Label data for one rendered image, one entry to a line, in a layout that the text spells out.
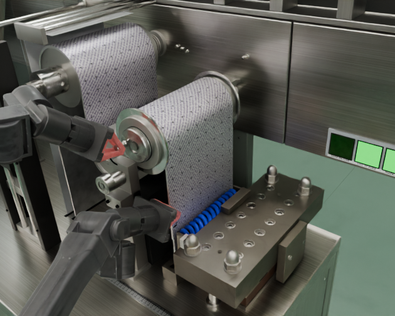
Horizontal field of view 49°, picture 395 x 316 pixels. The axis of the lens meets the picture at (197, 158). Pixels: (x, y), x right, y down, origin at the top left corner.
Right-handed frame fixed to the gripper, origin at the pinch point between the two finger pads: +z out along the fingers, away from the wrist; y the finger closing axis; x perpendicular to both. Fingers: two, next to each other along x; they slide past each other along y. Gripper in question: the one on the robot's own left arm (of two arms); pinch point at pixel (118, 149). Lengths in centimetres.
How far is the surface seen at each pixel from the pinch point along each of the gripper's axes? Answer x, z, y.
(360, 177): 35, 239, -21
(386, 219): 13, 214, 8
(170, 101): 13.2, 6.0, 3.0
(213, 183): 0.1, 26.1, 7.2
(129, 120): 6.3, -0.7, 0.6
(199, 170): 1.9, 17.9, 7.6
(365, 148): 19, 33, 36
